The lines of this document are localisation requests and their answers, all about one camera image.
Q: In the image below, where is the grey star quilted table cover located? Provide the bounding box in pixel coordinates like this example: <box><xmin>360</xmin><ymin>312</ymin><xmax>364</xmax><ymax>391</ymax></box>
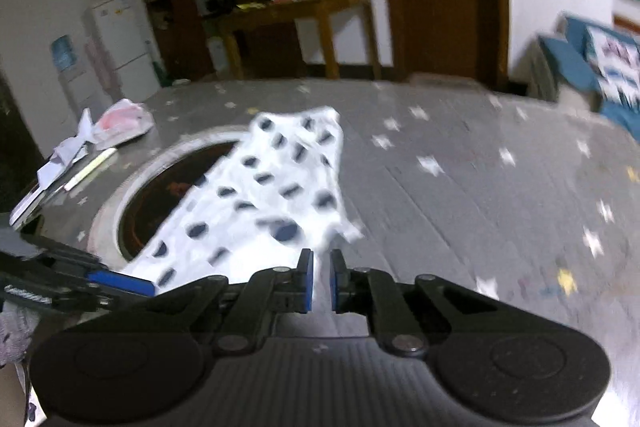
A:
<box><xmin>0</xmin><ymin>77</ymin><xmax>640</xmax><ymax>427</ymax></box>

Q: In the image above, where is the red and white plastic bag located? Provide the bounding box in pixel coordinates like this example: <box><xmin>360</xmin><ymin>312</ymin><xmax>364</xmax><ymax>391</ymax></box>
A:
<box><xmin>92</xmin><ymin>99</ymin><xmax>156</xmax><ymax>142</ymax></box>

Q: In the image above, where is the butterfly print pillow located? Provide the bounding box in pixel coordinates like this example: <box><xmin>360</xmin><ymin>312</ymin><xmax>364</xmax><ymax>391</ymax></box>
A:
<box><xmin>582</xmin><ymin>24</ymin><xmax>640</xmax><ymax>108</ymax></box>

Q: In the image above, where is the white polka dot garment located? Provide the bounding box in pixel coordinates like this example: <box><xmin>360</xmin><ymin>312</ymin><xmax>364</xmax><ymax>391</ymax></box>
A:
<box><xmin>122</xmin><ymin>106</ymin><xmax>366</xmax><ymax>303</ymax></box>

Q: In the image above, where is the white water dispenser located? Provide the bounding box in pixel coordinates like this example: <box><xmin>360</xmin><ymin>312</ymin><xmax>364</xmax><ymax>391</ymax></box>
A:
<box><xmin>50</xmin><ymin>34</ymin><xmax>108</xmax><ymax>128</ymax></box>

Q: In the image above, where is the blue fabric sofa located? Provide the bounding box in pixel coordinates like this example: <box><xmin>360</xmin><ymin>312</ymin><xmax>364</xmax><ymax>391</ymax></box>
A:
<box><xmin>525</xmin><ymin>12</ymin><xmax>640</xmax><ymax>142</ymax></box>

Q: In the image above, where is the white refrigerator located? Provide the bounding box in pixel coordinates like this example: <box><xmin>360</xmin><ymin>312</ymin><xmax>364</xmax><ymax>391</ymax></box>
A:
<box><xmin>82</xmin><ymin>0</ymin><xmax>163</xmax><ymax>105</ymax></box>

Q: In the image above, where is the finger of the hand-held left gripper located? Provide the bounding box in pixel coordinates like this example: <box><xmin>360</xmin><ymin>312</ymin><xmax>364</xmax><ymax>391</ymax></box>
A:
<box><xmin>20</xmin><ymin>233</ymin><xmax>156</xmax><ymax>297</ymax></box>

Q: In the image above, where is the crumpled white paper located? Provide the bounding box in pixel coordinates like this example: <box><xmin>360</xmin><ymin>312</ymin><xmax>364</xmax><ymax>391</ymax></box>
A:
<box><xmin>37</xmin><ymin>109</ymin><xmax>96</xmax><ymax>188</ymax></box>

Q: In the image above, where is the wooden side table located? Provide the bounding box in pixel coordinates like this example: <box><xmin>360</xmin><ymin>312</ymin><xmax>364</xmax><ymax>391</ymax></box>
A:
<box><xmin>217</xmin><ymin>0</ymin><xmax>383</xmax><ymax>80</ymax></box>

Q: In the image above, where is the white pen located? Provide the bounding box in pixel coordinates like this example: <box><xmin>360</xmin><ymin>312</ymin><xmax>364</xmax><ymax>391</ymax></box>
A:
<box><xmin>64</xmin><ymin>147</ymin><xmax>118</xmax><ymax>192</ymax></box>

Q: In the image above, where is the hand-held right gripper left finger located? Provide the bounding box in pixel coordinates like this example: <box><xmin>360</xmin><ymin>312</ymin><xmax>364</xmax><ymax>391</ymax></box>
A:
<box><xmin>150</xmin><ymin>249</ymin><xmax>314</xmax><ymax>355</ymax></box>

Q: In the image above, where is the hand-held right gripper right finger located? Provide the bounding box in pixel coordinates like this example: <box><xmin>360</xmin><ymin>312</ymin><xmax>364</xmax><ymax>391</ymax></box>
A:
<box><xmin>330</xmin><ymin>249</ymin><xmax>501</xmax><ymax>356</ymax></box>

